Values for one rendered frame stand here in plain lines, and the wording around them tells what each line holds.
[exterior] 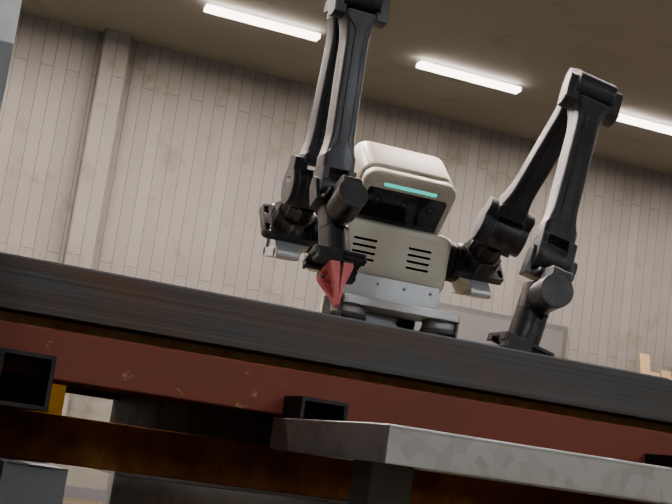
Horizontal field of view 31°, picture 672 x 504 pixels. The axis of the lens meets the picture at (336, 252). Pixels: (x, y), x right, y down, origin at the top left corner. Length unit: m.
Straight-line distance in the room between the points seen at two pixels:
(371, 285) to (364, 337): 1.20
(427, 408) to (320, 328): 0.15
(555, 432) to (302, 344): 0.31
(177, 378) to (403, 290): 1.34
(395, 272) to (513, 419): 1.20
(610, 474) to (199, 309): 0.44
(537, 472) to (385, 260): 1.55
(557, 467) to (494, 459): 0.06
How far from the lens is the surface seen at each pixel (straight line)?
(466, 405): 1.33
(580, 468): 1.02
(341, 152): 2.26
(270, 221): 2.47
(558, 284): 2.02
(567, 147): 2.24
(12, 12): 1.04
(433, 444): 0.95
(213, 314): 1.22
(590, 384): 1.41
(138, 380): 1.20
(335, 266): 2.14
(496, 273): 2.64
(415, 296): 2.51
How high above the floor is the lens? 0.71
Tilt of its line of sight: 10 degrees up
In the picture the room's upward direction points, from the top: 8 degrees clockwise
